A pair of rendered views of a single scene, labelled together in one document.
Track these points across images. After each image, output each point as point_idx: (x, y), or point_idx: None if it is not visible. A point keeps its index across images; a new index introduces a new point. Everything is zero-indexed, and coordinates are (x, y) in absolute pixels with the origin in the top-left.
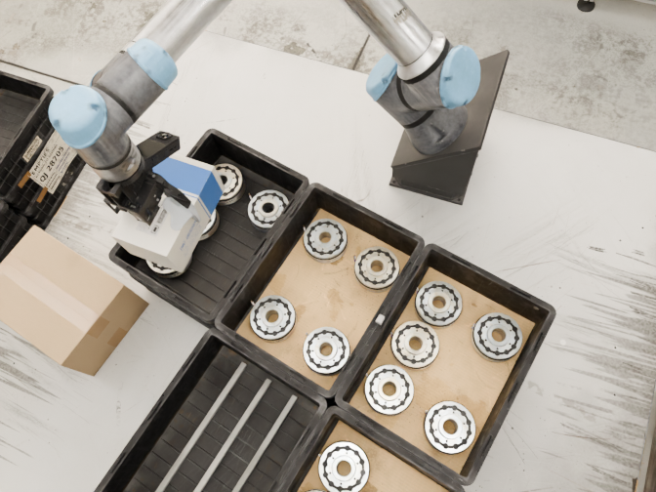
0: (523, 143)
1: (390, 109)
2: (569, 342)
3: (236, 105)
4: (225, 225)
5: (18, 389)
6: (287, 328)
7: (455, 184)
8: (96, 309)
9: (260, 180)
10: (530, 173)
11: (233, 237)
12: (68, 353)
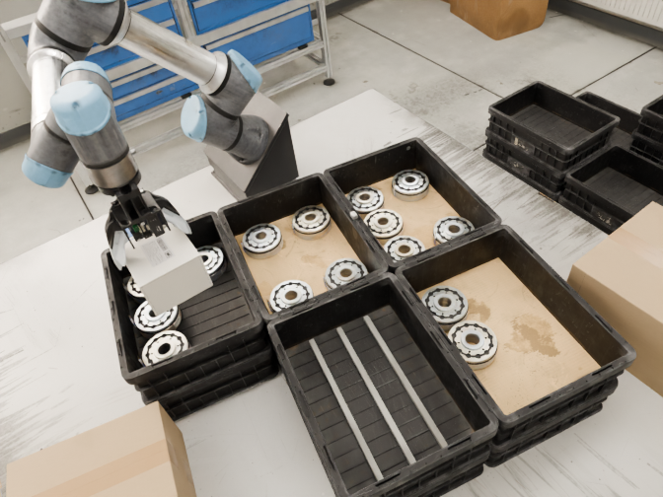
0: (292, 141)
1: (218, 134)
2: None
3: (85, 275)
4: (184, 303)
5: None
6: (309, 290)
7: (290, 169)
8: (156, 439)
9: None
10: (314, 147)
11: (199, 302)
12: (175, 489)
